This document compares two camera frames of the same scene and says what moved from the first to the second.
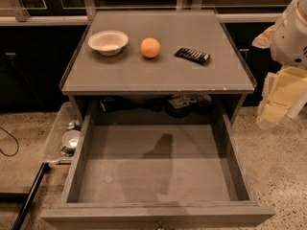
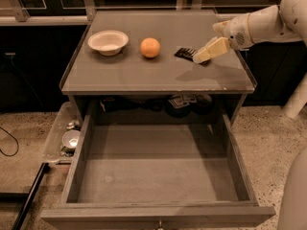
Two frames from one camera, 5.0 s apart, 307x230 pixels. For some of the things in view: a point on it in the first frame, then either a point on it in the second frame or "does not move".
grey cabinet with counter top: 156,61 does not move
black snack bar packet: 193,55 does not move
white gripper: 290,41 → 237,32
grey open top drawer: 158,176 does not move
